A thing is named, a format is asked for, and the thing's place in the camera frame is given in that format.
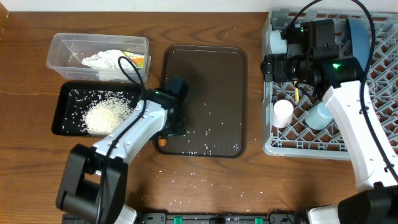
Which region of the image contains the light blue rice bowl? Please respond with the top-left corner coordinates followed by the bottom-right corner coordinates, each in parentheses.
top-left (270, 30), bottom-right (287, 54)

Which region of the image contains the orange carrot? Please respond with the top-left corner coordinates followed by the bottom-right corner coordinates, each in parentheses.
top-left (158, 138), bottom-right (167, 147)

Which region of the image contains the yellow plastic spoon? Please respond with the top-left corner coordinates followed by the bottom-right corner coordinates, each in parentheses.
top-left (294, 81), bottom-right (300, 103)

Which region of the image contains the pink plastic cup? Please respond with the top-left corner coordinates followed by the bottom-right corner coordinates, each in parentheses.
top-left (272, 100), bottom-right (294, 128)

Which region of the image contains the light blue cup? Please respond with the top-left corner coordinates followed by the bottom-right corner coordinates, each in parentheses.
top-left (305, 101), bottom-right (333, 130)

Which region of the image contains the colourful snack wrapper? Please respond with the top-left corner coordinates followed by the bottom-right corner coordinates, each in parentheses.
top-left (123, 51), bottom-right (145, 69)

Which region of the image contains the dark blue bowl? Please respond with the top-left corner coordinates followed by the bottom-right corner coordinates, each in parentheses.
top-left (346, 17), bottom-right (370, 71)

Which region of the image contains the white paper napkin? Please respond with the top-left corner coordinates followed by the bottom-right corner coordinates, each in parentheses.
top-left (82, 50), bottom-right (127, 81)

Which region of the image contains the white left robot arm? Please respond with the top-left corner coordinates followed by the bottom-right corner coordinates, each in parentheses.
top-left (55, 86), bottom-right (188, 223)

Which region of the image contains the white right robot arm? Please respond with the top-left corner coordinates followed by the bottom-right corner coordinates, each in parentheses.
top-left (261, 54), bottom-right (397, 223)

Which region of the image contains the grey dishwasher rack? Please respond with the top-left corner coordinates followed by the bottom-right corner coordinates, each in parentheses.
top-left (262, 9), bottom-right (397, 160)

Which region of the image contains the black waste tray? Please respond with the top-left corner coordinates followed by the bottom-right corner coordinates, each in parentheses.
top-left (51, 82), bottom-right (141, 136)

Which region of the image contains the clear plastic waste bin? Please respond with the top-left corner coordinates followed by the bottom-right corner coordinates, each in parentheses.
top-left (46, 33), bottom-right (151, 82)

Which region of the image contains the dark brown serving tray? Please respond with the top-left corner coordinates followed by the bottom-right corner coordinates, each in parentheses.
top-left (154, 45), bottom-right (248, 158)

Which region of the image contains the white rice pile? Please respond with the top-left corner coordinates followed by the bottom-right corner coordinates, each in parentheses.
top-left (83, 99), bottom-right (134, 137)

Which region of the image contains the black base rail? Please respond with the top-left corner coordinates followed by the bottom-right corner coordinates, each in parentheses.
top-left (134, 212), bottom-right (307, 224)

